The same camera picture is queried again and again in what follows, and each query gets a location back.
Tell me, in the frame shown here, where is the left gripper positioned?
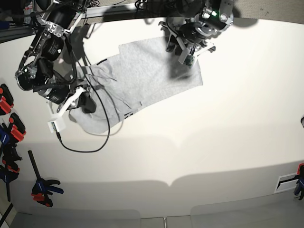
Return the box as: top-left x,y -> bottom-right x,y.
159,20 -> 216,57

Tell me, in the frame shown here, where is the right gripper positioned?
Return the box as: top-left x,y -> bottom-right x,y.
39,84 -> 96,118

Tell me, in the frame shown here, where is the grey T-shirt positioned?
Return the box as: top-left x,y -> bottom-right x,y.
69,37 -> 203,134

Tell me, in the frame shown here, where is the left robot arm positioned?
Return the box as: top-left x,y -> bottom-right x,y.
159,0 -> 235,55

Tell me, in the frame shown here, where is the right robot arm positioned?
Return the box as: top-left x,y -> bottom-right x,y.
15,0 -> 96,114

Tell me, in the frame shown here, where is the orange black clamp lower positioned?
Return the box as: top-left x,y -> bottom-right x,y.
9,113 -> 26,143

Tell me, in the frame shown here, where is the orange black clamp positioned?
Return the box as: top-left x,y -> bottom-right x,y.
0,84 -> 14,116
9,113 -> 26,143

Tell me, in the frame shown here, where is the orange black clamp upper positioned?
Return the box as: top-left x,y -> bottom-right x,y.
0,84 -> 14,116

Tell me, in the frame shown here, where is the blue clamp left edge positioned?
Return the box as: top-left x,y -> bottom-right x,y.
0,123 -> 13,155

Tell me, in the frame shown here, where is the blue black bar clamp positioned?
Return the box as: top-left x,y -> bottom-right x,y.
28,150 -> 64,208

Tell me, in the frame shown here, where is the blue clamp lower left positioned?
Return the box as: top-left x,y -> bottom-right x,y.
0,143 -> 22,202

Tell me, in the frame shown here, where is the white label plate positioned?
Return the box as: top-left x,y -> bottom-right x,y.
274,173 -> 298,193

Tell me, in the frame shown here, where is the blue orange clamp right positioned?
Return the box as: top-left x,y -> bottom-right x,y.
294,163 -> 304,200

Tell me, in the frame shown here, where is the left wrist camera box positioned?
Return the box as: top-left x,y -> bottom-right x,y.
178,50 -> 196,68

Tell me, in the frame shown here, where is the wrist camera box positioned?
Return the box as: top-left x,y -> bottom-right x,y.
47,118 -> 66,133
178,50 -> 196,68

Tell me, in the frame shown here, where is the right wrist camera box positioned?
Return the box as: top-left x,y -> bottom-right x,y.
47,118 -> 66,133

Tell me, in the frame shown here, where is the black camera cable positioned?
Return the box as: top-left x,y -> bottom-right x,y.
57,59 -> 124,153

